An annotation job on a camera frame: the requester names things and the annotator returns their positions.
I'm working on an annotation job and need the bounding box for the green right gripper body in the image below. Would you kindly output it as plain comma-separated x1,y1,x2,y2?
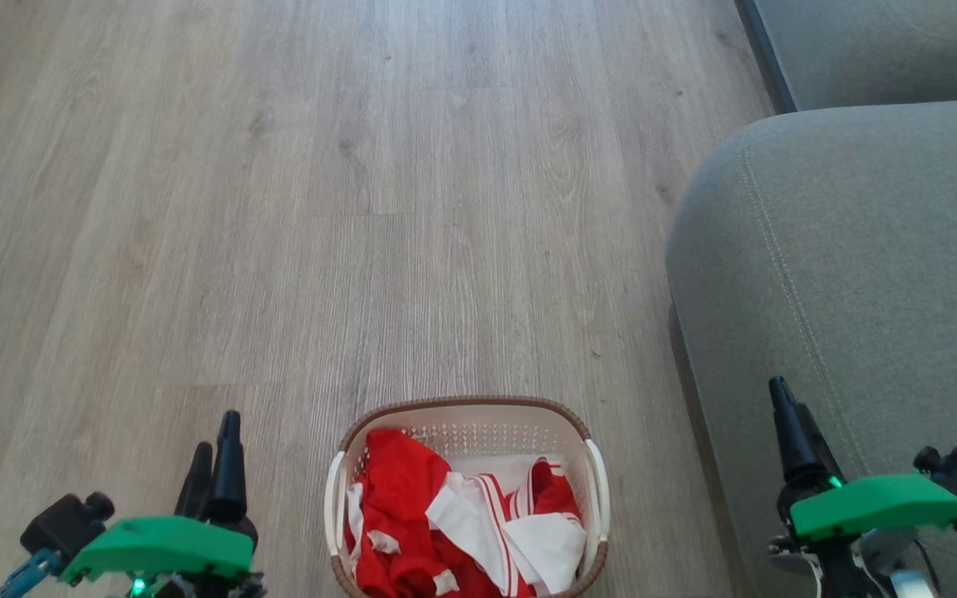
776,473,957,544

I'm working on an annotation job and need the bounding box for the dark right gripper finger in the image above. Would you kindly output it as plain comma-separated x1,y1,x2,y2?
796,404,847,489
768,376,822,491

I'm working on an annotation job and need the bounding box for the white laundry basket brown rim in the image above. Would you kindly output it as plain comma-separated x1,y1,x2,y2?
324,395,611,598

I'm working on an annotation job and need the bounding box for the blue camera cable connector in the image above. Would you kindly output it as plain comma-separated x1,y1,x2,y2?
0,548,66,598

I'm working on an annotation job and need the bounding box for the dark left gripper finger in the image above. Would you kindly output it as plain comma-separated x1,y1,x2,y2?
210,410,249,526
174,442,214,521

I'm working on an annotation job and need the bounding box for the red and white garment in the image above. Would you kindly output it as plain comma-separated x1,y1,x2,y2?
344,428,588,598

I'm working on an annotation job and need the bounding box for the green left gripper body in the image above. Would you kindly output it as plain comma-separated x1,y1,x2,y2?
61,514,258,585

